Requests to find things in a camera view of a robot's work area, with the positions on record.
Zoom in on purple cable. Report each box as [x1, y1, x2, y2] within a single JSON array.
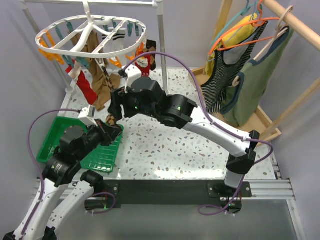
[[119, 51, 275, 216], [19, 108, 83, 237]]

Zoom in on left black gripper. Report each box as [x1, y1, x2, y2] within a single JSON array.
[[77, 117, 123, 160]]

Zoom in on green plastic tray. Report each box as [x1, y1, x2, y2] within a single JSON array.
[[36, 116, 123, 173]]

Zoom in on wooden clothes rack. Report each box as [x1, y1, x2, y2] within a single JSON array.
[[187, 0, 320, 155]]

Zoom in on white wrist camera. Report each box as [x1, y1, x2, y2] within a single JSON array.
[[118, 65, 142, 94], [77, 105, 98, 127]]

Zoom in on tan plain sock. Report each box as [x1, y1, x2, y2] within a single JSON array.
[[71, 30, 121, 112]]

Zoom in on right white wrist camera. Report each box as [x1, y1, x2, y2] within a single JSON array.
[[118, 65, 142, 94]]

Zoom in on green tank top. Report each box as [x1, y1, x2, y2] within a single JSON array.
[[220, 26, 294, 127]]

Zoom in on black striped tank top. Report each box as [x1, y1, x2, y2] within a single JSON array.
[[200, 20, 269, 114]]

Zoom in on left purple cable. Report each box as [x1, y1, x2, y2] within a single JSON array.
[[19, 108, 83, 237]]

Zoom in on orange clothes hanger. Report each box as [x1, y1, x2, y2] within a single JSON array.
[[208, 0, 279, 61]]

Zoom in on brown argyle sock back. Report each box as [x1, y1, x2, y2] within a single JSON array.
[[145, 39, 157, 72]]

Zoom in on yellow shirt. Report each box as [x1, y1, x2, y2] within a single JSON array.
[[205, 13, 258, 77]]

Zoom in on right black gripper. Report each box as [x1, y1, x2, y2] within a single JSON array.
[[107, 85, 158, 121]]

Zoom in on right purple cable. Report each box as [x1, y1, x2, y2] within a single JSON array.
[[119, 51, 275, 216]]

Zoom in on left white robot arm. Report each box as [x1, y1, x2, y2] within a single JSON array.
[[4, 119, 123, 240]]

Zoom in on brown argyle sock front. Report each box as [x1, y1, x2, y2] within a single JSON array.
[[105, 114, 120, 128]]

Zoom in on wooden clothes hanger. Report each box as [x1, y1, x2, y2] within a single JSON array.
[[232, 5, 295, 87]]

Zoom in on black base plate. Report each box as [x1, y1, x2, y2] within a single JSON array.
[[84, 179, 253, 210]]

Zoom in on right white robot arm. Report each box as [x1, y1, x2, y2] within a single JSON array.
[[108, 77, 260, 197]]

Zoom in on brown argyle sock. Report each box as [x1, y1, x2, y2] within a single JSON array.
[[105, 114, 120, 128], [145, 39, 157, 72]]

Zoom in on teal clothes hanger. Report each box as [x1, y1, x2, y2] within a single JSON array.
[[207, 0, 263, 63]]

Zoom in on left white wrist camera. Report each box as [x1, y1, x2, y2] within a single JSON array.
[[77, 105, 98, 127]]

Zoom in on white striped sock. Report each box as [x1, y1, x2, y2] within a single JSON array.
[[103, 28, 127, 66]]

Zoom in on white metal drying rack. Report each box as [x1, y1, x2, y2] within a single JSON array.
[[19, 0, 171, 96]]

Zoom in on red christmas sock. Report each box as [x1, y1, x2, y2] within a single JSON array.
[[135, 55, 152, 77], [65, 65, 98, 105]]

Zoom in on white round clip hanger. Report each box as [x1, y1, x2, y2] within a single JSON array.
[[35, 0, 147, 69]]

